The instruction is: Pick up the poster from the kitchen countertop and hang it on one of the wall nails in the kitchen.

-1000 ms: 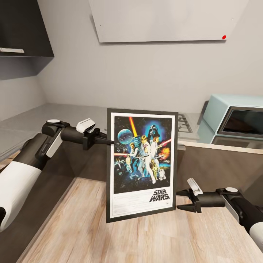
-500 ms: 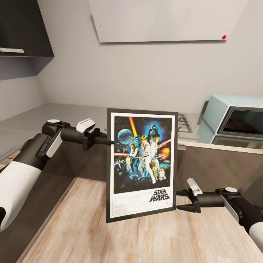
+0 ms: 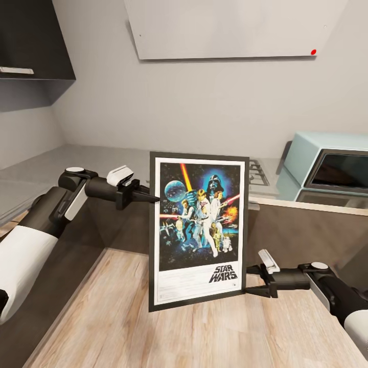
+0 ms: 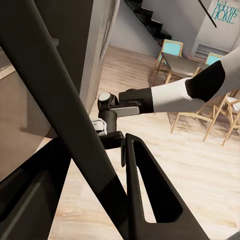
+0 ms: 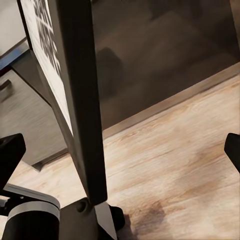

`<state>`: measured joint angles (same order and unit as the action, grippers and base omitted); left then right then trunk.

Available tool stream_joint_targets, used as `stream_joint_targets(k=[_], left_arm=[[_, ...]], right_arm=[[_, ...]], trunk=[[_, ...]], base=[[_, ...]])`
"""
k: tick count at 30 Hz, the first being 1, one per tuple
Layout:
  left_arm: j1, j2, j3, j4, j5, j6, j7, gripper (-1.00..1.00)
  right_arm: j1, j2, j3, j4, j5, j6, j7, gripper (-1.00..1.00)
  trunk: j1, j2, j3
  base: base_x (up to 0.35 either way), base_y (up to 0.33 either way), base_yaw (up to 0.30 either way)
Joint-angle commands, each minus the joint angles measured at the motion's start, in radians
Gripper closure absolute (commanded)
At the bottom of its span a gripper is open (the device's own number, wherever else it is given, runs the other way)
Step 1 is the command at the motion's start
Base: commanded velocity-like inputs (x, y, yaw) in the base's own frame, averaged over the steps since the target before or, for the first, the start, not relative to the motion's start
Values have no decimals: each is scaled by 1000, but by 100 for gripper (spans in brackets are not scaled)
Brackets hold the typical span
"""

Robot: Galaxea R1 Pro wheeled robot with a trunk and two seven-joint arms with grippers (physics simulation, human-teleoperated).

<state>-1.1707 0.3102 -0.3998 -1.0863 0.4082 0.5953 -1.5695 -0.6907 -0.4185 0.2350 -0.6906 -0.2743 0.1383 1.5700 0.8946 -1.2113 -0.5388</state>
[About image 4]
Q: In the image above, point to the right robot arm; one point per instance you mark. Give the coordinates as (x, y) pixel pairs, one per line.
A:
(186, 95)

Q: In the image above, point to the poster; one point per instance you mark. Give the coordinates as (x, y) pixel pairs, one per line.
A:
(28, 45)

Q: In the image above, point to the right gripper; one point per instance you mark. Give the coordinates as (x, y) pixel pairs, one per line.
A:
(113, 138)

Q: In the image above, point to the breakfast table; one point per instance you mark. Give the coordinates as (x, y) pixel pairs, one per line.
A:
(184, 66)

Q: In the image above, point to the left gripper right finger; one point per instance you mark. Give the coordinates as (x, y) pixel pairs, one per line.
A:
(174, 220)

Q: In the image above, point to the fridge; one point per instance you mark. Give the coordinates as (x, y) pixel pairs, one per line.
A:
(84, 29)

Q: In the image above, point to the stairs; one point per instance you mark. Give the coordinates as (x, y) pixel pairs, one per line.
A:
(184, 21)

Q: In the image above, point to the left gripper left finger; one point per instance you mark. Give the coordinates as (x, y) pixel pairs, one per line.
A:
(29, 196)

